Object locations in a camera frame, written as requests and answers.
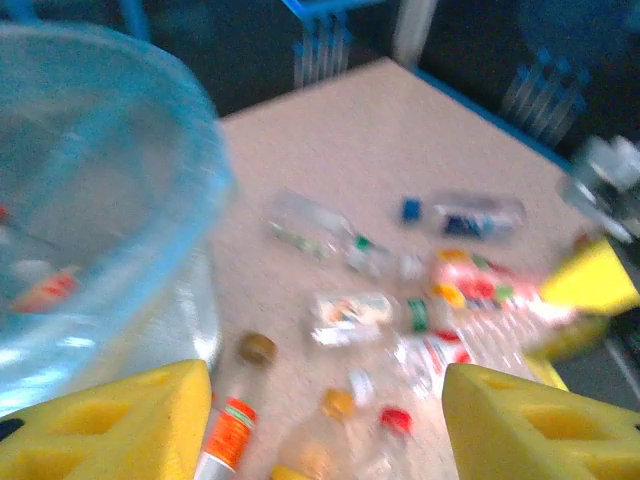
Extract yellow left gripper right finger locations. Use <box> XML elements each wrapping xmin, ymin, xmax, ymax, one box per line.
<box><xmin>441</xmin><ymin>362</ymin><xmax>640</xmax><ymax>480</ymax></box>

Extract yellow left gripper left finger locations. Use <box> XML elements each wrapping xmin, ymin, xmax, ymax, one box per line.
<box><xmin>0</xmin><ymin>358</ymin><xmax>213</xmax><ymax>480</ymax></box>

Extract clear bottle blue label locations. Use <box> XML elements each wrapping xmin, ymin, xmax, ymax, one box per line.
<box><xmin>401</xmin><ymin>193</ymin><xmax>527</xmax><ymax>240</ymax></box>

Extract clear plastic wrapper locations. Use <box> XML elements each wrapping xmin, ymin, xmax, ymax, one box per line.
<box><xmin>267</xmin><ymin>189</ymin><xmax>396</xmax><ymax>277</ymax></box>

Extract blue plastic bin liner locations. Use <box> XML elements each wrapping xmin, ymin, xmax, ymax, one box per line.
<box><xmin>0</xmin><ymin>22</ymin><xmax>237</xmax><ymax>417</ymax></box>

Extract ridged clear plastic bottle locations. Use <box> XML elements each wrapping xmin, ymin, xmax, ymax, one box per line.
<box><xmin>459</xmin><ymin>309</ymin><xmax>542</xmax><ymax>382</ymax></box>

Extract colourful label plastic bottle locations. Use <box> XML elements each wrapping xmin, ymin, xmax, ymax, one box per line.
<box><xmin>428</xmin><ymin>248</ymin><xmax>547</xmax><ymax>312</ymax></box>

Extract orange label plastic bottle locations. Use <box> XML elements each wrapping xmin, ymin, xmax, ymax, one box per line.
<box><xmin>193</xmin><ymin>395</ymin><xmax>259</xmax><ymax>480</ymax></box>

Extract red white label bottle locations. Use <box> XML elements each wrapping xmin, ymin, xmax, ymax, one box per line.
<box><xmin>393</xmin><ymin>329</ymin><xmax>474</xmax><ymax>397</ymax></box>

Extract green label plastic bottle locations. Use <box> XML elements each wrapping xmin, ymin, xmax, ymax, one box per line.
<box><xmin>399</xmin><ymin>294</ymin><xmax>437</xmax><ymax>335</ymax></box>

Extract pale orange label bottle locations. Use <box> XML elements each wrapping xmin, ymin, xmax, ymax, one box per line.
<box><xmin>10</xmin><ymin>266</ymin><xmax>82</xmax><ymax>315</ymax></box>

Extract white bottle cap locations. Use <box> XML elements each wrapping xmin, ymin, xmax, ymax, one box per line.
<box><xmin>348</xmin><ymin>368</ymin><xmax>375</xmax><ymax>402</ymax></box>

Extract clear bottle orange cap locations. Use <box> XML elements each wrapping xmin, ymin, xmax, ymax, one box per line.
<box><xmin>277</xmin><ymin>388</ymin><xmax>362</xmax><ymax>480</ymax></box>

